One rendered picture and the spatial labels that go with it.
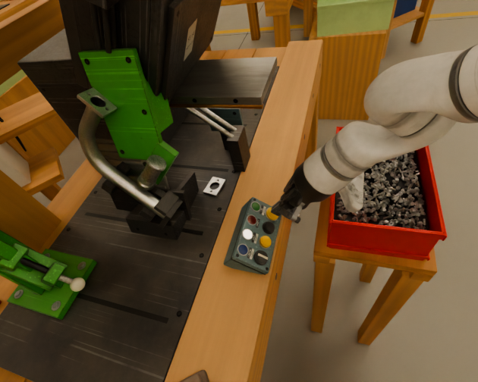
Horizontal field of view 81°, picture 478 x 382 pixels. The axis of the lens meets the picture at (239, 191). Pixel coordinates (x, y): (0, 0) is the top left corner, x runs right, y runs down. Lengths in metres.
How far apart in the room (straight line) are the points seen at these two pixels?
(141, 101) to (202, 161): 0.32
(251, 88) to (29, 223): 0.63
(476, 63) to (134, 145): 0.53
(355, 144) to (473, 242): 1.48
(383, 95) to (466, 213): 1.61
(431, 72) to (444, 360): 1.35
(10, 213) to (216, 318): 0.54
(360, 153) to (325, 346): 1.16
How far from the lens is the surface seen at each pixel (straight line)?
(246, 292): 0.58
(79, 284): 0.68
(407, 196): 0.75
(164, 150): 0.58
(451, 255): 1.77
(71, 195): 0.99
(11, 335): 0.80
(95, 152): 0.66
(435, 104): 0.34
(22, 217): 0.86
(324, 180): 0.46
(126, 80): 0.56
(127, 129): 0.61
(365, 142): 0.42
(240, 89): 0.62
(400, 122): 0.39
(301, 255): 1.61
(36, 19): 1.03
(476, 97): 0.32
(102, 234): 0.79
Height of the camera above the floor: 1.44
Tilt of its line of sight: 50 degrees down
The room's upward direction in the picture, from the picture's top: 16 degrees counter-clockwise
